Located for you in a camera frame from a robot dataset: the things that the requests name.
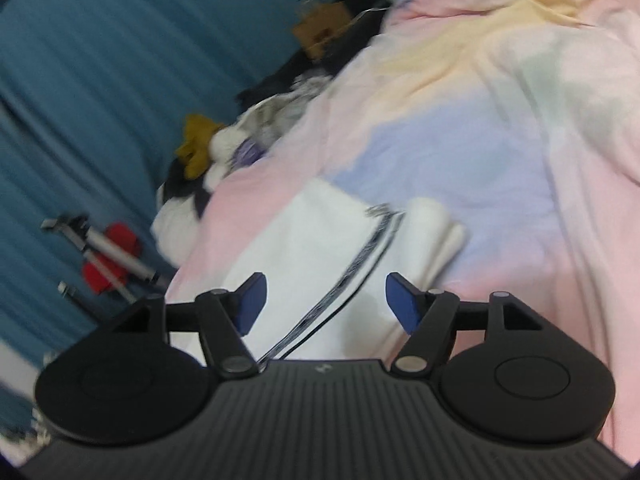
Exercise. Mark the pile of dark clothes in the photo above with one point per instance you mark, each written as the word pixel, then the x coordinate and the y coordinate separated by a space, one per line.
pixel 305 70

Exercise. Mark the white garment with black trim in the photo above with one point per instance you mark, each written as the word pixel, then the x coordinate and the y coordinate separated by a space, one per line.
pixel 310 270

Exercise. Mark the pastel tie-dye blanket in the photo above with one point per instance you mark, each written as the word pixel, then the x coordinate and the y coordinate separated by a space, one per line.
pixel 475 135

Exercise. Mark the blue curtain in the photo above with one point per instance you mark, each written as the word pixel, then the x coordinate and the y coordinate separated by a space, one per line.
pixel 115 110

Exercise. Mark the brown cardboard box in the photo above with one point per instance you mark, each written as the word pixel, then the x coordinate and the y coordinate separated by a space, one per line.
pixel 320 27

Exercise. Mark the black and white plush toy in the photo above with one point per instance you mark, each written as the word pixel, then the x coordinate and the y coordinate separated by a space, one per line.
pixel 200 195

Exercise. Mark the mustard yellow cloth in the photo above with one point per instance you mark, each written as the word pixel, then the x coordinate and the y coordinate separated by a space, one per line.
pixel 196 146

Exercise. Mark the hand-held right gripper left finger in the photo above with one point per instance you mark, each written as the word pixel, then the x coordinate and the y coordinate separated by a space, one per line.
pixel 252 296

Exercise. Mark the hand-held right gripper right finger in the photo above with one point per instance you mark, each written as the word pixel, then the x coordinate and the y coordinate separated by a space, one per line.
pixel 401 300

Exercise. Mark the silver tripod with red parts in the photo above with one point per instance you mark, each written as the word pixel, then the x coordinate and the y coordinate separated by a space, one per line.
pixel 107 260

